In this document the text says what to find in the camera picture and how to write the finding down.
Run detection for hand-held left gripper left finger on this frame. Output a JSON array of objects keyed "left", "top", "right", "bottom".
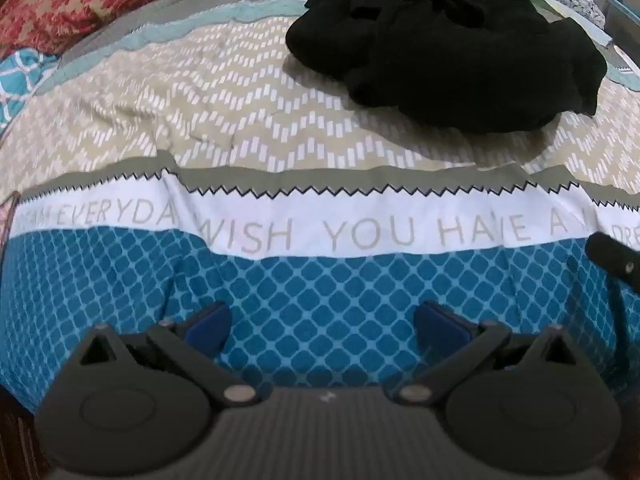
[{"left": 79, "top": 301, "right": 259, "bottom": 407}]

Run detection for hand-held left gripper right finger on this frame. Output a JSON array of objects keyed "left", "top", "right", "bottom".
[{"left": 395, "top": 301, "right": 577, "bottom": 407}]

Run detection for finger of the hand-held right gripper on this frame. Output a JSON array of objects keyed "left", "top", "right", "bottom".
[{"left": 585, "top": 232, "right": 640, "bottom": 287}]

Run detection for black pants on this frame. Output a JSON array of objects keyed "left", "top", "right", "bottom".
[{"left": 286, "top": 0, "right": 608, "bottom": 135}]

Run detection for printed teal beige bed sheet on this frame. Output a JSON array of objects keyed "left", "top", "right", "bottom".
[{"left": 0, "top": 0, "right": 640, "bottom": 401}]

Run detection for clear storage box teal lid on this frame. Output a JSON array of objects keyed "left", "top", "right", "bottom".
[{"left": 606, "top": 0, "right": 640, "bottom": 28}]

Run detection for teal lattice patterned cloth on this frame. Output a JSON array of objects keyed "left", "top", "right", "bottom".
[{"left": 0, "top": 49, "right": 62, "bottom": 133}]

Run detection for patchwork quilt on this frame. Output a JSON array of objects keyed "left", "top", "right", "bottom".
[{"left": 0, "top": 0, "right": 608, "bottom": 57}]

